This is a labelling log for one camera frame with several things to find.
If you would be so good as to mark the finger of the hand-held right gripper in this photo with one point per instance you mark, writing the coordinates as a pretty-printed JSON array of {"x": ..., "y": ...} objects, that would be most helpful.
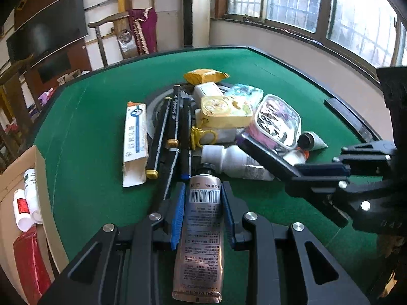
[
  {"x": 321, "y": 171},
  {"x": 314, "y": 190}
]

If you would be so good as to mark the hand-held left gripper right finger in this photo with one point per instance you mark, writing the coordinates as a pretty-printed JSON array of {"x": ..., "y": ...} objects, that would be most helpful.
[{"x": 228, "y": 219}]

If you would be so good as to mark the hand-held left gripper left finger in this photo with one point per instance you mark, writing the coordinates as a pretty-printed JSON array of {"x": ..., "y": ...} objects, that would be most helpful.
[{"x": 178, "y": 219}]

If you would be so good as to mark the beige cosmetic tube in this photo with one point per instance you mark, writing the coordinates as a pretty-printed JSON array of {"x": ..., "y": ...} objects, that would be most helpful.
[{"x": 198, "y": 228}]

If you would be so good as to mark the white bottle orange cap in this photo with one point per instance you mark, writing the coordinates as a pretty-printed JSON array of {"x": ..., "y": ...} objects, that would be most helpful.
[{"x": 295, "y": 157}]

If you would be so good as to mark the grey tube black cap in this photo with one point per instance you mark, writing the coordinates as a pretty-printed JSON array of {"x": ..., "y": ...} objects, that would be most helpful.
[{"x": 314, "y": 139}]

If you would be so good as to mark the white pill bottle printed label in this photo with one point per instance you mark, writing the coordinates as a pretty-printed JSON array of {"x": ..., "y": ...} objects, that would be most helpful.
[{"x": 235, "y": 162}]

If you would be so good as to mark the clear cartoon fairy pouch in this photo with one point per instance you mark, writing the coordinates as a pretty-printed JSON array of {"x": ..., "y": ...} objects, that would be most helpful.
[{"x": 278, "y": 120}]

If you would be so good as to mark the black marker yellow caps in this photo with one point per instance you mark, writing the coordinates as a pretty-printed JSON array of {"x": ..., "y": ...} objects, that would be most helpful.
[
  {"x": 157, "y": 146},
  {"x": 175, "y": 114}
]

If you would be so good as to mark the white blue toothpaste box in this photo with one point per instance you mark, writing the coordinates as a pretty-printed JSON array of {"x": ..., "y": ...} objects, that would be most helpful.
[{"x": 135, "y": 146}]

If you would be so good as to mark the yellow plastic clip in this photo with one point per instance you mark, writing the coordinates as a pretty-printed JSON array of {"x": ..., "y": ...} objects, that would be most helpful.
[{"x": 198, "y": 136}]

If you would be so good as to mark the blue cartoon tissue pack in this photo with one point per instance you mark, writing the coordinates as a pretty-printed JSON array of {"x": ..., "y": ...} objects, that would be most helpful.
[{"x": 246, "y": 92}]

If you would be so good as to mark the yellow cartoon tin box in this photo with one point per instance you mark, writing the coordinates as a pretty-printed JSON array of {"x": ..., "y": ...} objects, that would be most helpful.
[{"x": 225, "y": 109}]

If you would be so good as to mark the white charger block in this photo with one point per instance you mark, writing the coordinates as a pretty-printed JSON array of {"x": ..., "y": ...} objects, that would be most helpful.
[{"x": 206, "y": 90}]

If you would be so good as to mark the cardboard box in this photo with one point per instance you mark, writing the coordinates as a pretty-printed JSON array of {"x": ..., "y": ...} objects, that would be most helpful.
[{"x": 41, "y": 178}]

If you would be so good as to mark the white bottle green print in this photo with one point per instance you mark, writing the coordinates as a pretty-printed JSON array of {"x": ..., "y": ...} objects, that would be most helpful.
[{"x": 31, "y": 190}]

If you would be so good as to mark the white bottle red label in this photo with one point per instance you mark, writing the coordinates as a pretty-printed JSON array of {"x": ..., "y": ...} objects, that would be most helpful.
[{"x": 21, "y": 209}]

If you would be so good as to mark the red foil snack packet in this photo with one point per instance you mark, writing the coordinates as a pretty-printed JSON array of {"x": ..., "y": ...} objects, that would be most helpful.
[{"x": 28, "y": 267}]

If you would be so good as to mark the black marker blue caps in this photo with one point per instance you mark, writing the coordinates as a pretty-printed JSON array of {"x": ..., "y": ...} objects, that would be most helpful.
[{"x": 186, "y": 139}]

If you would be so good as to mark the round table control panel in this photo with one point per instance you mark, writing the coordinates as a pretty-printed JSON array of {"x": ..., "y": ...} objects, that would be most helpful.
[{"x": 152, "y": 117}]

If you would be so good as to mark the yellow snack packet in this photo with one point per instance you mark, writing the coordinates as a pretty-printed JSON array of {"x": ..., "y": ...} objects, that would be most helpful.
[{"x": 205, "y": 76}]

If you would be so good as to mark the purple plush toy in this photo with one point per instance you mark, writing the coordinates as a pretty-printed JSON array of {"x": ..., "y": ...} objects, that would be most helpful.
[{"x": 46, "y": 95}]

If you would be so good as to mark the wooden armchair carved back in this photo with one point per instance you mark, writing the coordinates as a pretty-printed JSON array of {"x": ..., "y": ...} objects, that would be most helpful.
[{"x": 124, "y": 35}]

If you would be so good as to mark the maroon fringed cloth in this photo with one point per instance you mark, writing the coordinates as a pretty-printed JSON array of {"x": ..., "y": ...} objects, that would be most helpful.
[{"x": 146, "y": 28}]

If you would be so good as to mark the wooden television cabinet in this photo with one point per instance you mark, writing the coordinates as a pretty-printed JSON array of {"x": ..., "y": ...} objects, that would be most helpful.
[{"x": 57, "y": 66}]

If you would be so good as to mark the wooden armchair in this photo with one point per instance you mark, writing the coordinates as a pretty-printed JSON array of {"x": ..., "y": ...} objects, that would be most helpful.
[{"x": 12, "y": 92}]

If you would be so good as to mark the black flat television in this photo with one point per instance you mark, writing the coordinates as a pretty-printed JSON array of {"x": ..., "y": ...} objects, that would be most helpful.
[{"x": 47, "y": 31}]

